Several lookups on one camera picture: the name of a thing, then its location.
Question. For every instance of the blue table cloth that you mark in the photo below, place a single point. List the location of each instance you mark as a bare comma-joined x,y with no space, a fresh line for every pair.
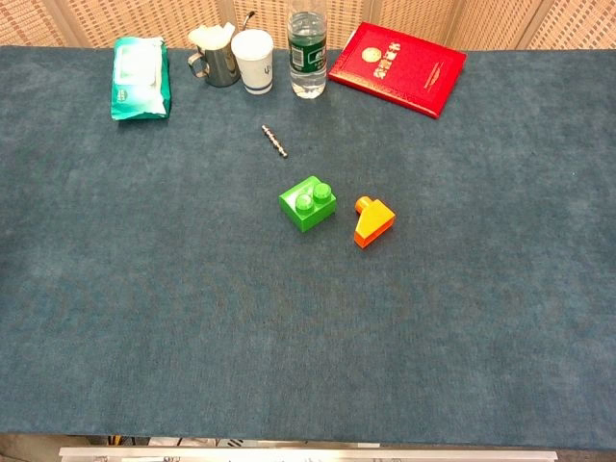
192,313

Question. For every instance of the white tissue in mug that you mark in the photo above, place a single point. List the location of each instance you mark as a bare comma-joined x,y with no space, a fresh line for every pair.
209,36

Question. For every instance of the green toy block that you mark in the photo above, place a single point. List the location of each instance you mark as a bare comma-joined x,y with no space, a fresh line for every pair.
302,216

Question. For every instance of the orange toy block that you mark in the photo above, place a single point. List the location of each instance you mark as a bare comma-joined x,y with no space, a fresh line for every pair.
373,223

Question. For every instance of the green wet wipes pack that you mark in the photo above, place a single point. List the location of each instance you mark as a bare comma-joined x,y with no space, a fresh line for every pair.
139,82

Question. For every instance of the white paper cup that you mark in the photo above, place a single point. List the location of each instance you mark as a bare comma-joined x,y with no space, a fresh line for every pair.
255,62

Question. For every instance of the stainless steel mug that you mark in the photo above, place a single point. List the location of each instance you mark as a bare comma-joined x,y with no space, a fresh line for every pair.
221,67

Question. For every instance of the woven folding screen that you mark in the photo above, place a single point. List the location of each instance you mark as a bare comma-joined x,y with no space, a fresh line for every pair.
144,19

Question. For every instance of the red certificate book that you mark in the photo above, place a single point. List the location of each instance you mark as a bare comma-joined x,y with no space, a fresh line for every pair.
399,67

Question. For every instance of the clear plastic water bottle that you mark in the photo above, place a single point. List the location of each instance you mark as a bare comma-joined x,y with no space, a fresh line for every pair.
307,58

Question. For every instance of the aluminium frame rail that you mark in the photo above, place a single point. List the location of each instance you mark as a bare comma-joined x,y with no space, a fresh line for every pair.
308,454

